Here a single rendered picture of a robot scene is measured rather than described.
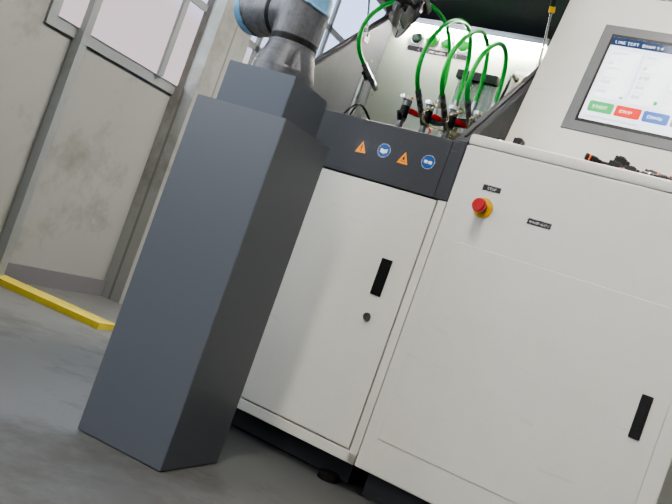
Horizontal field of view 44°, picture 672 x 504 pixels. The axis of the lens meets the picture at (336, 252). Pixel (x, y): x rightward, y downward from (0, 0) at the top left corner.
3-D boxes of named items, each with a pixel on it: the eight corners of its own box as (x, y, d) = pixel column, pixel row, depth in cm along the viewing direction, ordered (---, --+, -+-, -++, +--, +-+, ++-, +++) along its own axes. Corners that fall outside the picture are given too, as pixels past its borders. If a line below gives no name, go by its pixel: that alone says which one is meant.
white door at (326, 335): (166, 361, 248) (244, 144, 249) (171, 361, 250) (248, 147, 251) (347, 449, 215) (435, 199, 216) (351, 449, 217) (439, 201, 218)
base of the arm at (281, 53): (293, 77, 184) (308, 34, 185) (238, 62, 191) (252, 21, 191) (320, 98, 198) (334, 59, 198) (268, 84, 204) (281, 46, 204)
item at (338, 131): (250, 145, 248) (268, 94, 249) (258, 149, 252) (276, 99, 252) (433, 197, 217) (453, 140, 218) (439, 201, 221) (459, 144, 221)
